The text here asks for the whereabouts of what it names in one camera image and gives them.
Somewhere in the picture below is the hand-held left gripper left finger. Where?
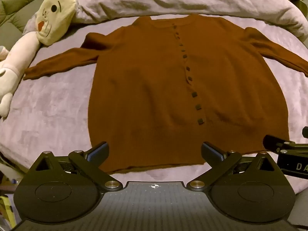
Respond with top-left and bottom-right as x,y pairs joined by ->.
31,141 -> 124,192

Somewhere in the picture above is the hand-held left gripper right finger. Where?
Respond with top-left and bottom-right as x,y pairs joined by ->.
186,141 -> 280,192

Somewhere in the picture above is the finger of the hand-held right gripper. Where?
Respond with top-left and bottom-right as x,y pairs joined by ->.
263,135 -> 308,154

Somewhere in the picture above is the brown button cardigan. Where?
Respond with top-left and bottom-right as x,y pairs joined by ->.
23,14 -> 308,175

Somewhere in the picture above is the lilac bed sheet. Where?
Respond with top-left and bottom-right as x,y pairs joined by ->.
0,16 -> 308,195

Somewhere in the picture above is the yellow green object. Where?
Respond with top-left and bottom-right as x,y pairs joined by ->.
0,194 -> 16,229

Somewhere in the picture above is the cream plush toy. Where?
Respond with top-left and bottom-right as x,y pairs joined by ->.
0,0 -> 77,118

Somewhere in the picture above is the green sofa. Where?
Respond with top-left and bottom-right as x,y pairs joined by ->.
0,0 -> 52,51

